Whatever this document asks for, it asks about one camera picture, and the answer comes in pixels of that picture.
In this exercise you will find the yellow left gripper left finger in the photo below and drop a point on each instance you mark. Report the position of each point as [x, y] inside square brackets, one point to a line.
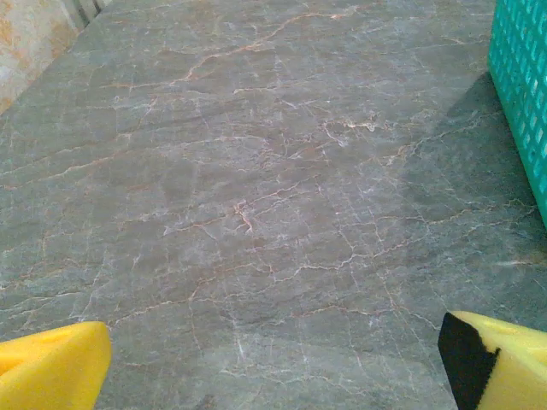
[51, 371]

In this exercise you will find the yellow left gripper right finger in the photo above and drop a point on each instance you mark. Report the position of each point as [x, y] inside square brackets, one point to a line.
[521, 376]

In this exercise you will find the teal plastic basket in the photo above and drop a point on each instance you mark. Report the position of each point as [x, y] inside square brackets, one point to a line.
[525, 85]

